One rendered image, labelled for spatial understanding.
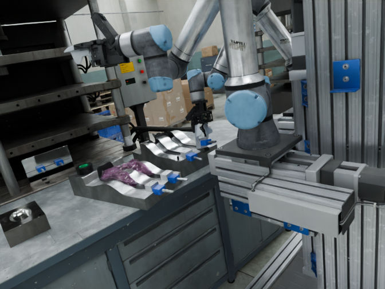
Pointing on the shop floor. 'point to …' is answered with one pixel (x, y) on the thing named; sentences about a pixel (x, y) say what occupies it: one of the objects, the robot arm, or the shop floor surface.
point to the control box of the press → (135, 90)
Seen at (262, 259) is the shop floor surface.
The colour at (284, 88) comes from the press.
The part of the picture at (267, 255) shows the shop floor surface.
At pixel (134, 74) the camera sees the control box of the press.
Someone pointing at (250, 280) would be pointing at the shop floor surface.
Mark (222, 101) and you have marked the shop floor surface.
